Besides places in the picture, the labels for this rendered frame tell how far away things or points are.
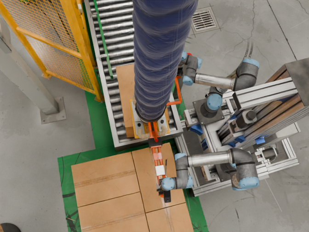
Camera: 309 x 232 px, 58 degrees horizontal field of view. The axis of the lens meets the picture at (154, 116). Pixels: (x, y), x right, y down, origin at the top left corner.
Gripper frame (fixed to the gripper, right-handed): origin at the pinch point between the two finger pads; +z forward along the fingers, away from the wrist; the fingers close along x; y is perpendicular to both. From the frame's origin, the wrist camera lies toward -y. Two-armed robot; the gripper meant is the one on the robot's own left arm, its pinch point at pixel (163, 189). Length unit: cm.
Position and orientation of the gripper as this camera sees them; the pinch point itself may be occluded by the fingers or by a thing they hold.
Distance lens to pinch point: 209.7
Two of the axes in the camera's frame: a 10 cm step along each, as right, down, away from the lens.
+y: -1.5, -9.4, 3.0
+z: -0.5, 3.1, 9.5
